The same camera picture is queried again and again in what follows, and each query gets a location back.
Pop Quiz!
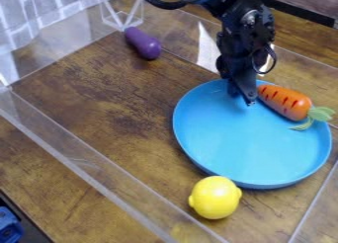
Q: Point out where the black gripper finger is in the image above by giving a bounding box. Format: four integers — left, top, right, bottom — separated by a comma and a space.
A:
227, 77, 258, 106

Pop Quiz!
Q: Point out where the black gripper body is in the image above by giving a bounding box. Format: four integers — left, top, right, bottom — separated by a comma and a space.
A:
217, 0, 277, 78

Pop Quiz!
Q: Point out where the orange toy carrot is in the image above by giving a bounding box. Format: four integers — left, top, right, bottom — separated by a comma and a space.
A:
258, 84, 335, 130

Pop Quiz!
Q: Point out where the blue round tray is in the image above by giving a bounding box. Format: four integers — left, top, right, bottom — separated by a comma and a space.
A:
172, 80, 333, 189

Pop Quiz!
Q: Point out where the purple toy eggplant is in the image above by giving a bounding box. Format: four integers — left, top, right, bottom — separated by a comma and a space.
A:
124, 27, 162, 60

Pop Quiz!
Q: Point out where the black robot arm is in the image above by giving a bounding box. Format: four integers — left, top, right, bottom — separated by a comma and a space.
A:
183, 0, 277, 105

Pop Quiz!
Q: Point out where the yellow toy lemon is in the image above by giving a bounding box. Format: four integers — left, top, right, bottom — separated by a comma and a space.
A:
187, 176, 242, 219

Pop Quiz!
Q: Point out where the blue object at corner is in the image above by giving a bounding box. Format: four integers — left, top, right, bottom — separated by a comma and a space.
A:
0, 206, 24, 243

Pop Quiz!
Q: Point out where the black cable loop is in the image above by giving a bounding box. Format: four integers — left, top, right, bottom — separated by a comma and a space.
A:
135, 0, 199, 11

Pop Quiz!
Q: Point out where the clear acrylic enclosure wall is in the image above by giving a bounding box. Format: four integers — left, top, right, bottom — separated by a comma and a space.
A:
0, 0, 338, 243

